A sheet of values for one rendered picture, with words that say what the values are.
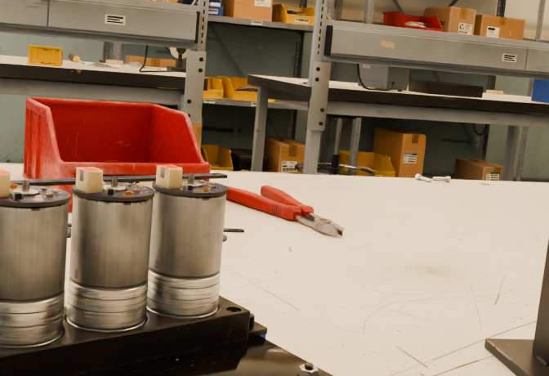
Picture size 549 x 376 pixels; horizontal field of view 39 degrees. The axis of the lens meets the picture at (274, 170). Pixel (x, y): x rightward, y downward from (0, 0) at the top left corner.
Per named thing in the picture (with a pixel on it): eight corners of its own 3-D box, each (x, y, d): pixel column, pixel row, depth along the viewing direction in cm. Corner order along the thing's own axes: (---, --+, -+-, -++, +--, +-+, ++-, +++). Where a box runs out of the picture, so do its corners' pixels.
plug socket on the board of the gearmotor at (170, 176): (188, 188, 25) (189, 167, 25) (165, 190, 25) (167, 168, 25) (175, 184, 26) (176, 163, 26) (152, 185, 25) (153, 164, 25)
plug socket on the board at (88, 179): (109, 192, 24) (111, 170, 23) (83, 194, 23) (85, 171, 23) (97, 187, 24) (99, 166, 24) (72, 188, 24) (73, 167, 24)
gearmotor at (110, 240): (158, 351, 25) (169, 191, 24) (86, 365, 23) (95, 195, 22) (121, 325, 27) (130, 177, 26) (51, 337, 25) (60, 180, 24)
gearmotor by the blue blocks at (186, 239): (229, 336, 26) (242, 188, 26) (167, 349, 25) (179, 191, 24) (189, 314, 28) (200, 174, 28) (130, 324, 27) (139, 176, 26)
